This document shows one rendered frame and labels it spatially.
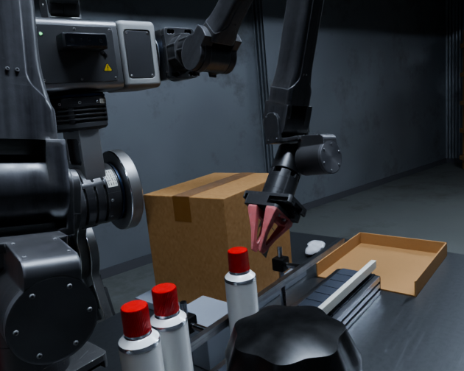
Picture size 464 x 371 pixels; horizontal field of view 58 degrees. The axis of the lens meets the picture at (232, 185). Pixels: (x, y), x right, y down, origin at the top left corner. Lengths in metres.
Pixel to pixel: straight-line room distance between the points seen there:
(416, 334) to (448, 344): 0.06
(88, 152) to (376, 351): 0.72
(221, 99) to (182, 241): 3.32
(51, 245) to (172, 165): 3.61
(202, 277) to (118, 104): 2.81
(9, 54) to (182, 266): 0.74
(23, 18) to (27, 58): 0.03
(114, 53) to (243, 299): 0.63
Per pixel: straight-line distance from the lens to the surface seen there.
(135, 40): 1.06
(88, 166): 1.00
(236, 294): 0.68
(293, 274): 0.90
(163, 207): 1.01
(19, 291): 0.30
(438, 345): 0.94
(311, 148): 0.73
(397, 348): 0.91
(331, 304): 0.89
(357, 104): 5.93
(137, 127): 3.74
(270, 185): 0.75
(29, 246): 0.32
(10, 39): 0.38
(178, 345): 0.59
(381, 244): 1.42
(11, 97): 0.37
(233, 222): 0.93
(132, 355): 0.55
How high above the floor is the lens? 1.31
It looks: 11 degrees down
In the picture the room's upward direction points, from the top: 6 degrees counter-clockwise
